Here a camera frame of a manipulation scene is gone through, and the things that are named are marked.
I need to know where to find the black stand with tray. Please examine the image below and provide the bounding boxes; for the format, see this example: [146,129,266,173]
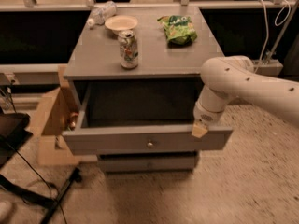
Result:
[0,112,82,224]

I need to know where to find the grey bottom drawer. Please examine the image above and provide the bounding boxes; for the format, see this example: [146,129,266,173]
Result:
[98,154,198,173]

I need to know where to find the bottles inside cardboard box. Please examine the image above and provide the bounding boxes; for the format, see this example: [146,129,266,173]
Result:
[66,112,78,131]

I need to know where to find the metal railing beam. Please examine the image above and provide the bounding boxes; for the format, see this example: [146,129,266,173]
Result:
[0,60,283,85]

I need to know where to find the green chip bag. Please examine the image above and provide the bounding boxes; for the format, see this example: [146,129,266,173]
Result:
[157,15,197,46]

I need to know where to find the grey drawer cabinet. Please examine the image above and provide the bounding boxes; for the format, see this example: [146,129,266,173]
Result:
[63,5,234,173]

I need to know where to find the black floor cable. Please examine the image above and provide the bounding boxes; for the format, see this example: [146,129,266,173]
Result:
[6,140,69,224]

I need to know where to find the white hanging cable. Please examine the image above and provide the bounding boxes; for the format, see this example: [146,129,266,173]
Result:
[253,0,271,74]

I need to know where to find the clear plastic water bottle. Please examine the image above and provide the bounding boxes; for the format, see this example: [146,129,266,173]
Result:
[87,1,117,29]

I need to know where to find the crushed soda can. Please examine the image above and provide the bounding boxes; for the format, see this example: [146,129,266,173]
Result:
[118,30,138,69]

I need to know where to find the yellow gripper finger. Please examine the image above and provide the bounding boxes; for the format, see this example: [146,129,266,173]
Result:
[192,120,208,138]

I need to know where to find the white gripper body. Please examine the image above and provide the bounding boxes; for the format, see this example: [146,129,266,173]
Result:
[193,85,234,125]

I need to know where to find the beige paper bowl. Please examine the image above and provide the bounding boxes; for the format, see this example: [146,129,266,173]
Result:
[105,15,138,35]

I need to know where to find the white shoe tip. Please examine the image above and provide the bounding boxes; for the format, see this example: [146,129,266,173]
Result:
[0,201,12,224]

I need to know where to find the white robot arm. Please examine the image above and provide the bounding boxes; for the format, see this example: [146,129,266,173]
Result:
[192,56,299,138]

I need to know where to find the cardboard box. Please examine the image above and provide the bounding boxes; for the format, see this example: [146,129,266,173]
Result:
[30,64,81,166]

